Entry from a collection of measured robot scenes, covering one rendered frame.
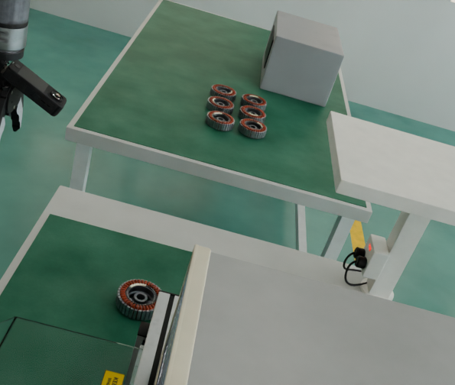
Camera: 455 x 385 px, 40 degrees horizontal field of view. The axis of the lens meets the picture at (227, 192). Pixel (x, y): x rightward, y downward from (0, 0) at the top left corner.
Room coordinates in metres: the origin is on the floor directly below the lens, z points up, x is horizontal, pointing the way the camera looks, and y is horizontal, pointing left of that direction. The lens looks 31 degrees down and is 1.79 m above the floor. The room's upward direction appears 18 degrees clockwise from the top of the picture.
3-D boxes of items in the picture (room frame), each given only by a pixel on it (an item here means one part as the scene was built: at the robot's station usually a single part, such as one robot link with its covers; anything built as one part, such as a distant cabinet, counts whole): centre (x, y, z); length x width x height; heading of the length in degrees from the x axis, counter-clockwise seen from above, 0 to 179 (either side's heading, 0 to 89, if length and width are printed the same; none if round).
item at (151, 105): (2.81, 0.11, 0.37); 1.85 x 1.10 x 0.75; 4
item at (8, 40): (0.97, 0.44, 1.37); 0.08 x 0.08 x 0.05
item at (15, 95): (0.97, 0.45, 1.29); 0.09 x 0.08 x 0.12; 96
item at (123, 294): (1.12, 0.12, 0.77); 0.11 x 0.11 x 0.04
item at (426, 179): (1.37, -0.38, 0.98); 0.37 x 0.35 x 0.46; 4
